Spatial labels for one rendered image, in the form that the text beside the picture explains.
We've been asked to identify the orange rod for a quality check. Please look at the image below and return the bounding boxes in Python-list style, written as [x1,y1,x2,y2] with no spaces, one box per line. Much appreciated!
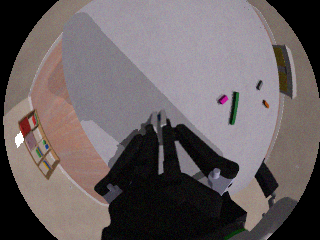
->
[263,100,269,108]

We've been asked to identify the green rod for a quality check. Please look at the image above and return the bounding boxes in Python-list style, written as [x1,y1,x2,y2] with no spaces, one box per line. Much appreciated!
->
[230,92,239,125]

